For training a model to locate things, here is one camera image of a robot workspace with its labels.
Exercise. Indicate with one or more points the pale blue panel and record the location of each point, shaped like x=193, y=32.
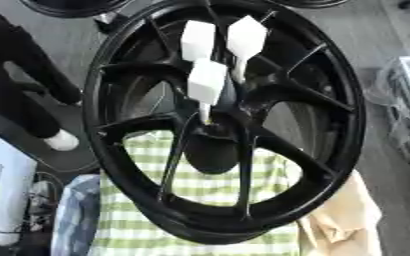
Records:
x=1, y=186

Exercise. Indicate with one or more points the black spoked wheel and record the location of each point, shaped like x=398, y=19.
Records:
x=307, y=186

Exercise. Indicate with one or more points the person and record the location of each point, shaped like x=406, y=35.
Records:
x=22, y=66

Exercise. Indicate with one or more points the tan cardboard sheet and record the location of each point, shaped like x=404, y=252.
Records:
x=345, y=220

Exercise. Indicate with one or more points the blue patterned cloth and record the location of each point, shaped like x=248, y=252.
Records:
x=74, y=216

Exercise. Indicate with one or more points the white pin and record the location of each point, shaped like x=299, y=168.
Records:
x=246, y=38
x=197, y=40
x=207, y=81

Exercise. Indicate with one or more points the black round wheel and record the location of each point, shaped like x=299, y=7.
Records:
x=74, y=6
x=310, y=2

